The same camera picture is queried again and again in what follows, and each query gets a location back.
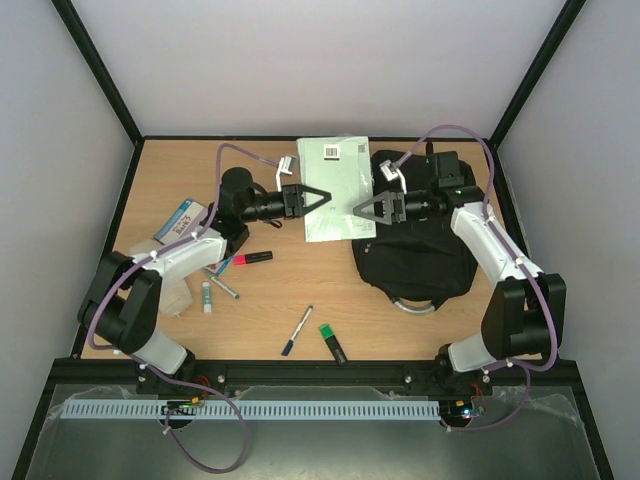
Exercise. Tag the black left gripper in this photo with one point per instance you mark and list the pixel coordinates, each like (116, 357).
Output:
(294, 200)

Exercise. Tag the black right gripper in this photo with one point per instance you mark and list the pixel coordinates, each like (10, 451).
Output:
(397, 207)

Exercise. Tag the grey shrink-wrapped notebook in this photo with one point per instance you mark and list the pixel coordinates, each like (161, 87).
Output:
(340, 166)

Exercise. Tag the black student backpack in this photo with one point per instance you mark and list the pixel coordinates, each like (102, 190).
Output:
(420, 263)

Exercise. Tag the purple dog picture book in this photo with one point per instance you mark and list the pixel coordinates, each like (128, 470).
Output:
(183, 221)

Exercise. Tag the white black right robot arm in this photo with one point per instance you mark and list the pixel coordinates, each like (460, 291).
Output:
(525, 314)

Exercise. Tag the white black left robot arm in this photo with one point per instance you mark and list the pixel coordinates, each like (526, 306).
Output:
(122, 302)

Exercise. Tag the pink black highlighter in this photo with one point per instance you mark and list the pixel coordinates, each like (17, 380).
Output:
(251, 258)

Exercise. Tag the green black highlighter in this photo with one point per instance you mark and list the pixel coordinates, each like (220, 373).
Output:
(333, 344)

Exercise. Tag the white green glue stick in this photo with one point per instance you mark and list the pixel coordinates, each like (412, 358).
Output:
(206, 298)

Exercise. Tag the blue capped white marker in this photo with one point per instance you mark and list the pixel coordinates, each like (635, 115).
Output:
(290, 343)

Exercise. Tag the beige fabric pencil roll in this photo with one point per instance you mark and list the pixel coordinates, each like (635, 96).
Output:
(176, 297)

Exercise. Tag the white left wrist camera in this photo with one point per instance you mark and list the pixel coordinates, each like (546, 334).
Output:
(285, 167)

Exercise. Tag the black aluminium frame rail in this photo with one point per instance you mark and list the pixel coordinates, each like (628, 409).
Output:
(411, 378)

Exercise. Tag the light blue slotted cable duct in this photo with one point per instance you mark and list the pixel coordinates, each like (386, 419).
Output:
(250, 410)

